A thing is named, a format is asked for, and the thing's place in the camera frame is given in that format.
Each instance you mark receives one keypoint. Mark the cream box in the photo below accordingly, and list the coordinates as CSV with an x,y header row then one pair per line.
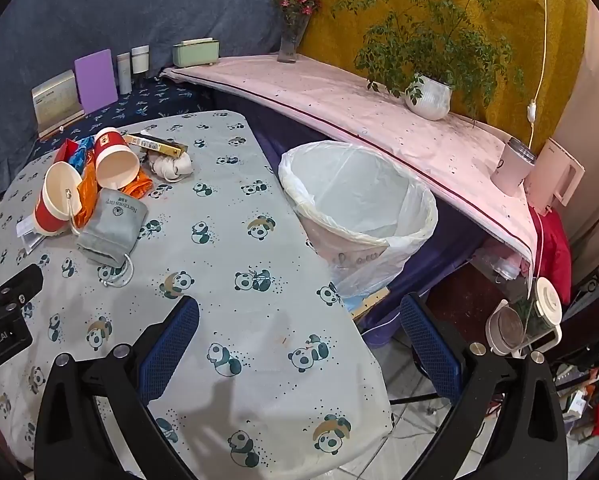
x,y
54,100

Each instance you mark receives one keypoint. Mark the panda print tablecloth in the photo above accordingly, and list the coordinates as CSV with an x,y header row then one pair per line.
x,y
259,260

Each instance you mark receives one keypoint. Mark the slim white bottle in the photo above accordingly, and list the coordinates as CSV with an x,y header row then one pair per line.
x,y
124,75

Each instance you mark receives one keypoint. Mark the navy patterned cloth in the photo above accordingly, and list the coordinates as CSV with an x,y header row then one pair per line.
x,y
149,102

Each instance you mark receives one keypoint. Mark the gold and black box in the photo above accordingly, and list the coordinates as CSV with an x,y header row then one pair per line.
x,y
154,145

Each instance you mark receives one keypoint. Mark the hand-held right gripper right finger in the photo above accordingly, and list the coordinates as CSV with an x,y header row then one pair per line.
x,y
432,350

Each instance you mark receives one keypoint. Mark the pink tablecloth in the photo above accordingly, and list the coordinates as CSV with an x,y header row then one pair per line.
x,y
329,95

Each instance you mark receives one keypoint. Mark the red snack wrapper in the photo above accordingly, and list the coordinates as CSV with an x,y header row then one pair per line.
x,y
66,152

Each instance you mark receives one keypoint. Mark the small crumpled white tissue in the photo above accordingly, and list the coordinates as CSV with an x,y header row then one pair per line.
x,y
172,167

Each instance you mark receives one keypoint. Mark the blue backdrop cloth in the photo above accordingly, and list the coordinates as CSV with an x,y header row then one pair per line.
x,y
129,5

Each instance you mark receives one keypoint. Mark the green plant in white pot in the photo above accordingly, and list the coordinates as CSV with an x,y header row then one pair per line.
x,y
429,97

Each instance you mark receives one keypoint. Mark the dark brown cloth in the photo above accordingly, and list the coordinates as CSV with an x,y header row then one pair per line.
x,y
459,300

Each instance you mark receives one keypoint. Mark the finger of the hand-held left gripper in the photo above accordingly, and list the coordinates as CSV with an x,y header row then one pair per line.
x,y
14,287

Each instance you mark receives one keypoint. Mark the blue snack wrapper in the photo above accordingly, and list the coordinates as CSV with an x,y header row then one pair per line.
x,y
81,157

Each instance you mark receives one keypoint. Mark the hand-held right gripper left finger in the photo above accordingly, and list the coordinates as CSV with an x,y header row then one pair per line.
x,y
172,350

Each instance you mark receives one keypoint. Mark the pale green box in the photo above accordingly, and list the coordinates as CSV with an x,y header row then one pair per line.
x,y
194,55

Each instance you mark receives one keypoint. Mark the purple cloth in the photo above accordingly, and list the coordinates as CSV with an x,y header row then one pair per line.
x,y
454,240

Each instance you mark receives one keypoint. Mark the red cloth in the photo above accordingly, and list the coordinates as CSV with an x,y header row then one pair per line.
x,y
554,250

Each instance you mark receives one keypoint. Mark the pink thermos cup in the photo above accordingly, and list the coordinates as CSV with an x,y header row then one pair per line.
x,y
509,172

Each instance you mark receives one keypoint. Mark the glass blender jug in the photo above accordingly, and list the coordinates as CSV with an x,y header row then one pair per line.
x,y
504,330

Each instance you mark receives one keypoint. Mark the white waste bin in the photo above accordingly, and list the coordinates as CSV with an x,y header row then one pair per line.
x,y
329,237

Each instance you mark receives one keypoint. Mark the pink electric kettle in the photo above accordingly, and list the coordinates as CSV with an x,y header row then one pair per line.
x,y
554,170

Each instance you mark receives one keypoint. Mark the purple board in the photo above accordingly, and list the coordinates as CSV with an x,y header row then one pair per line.
x,y
95,82

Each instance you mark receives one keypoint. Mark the red paper cup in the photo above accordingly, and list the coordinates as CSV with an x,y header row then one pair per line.
x,y
54,215
114,167

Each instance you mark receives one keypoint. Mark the white-lined trash bin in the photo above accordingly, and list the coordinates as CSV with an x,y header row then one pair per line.
x,y
364,185

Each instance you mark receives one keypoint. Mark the glass vase with pink flowers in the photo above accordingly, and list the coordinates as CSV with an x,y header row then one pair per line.
x,y
289,47

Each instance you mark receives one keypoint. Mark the white paper slip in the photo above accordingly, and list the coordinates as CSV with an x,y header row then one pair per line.
x,y
26,232

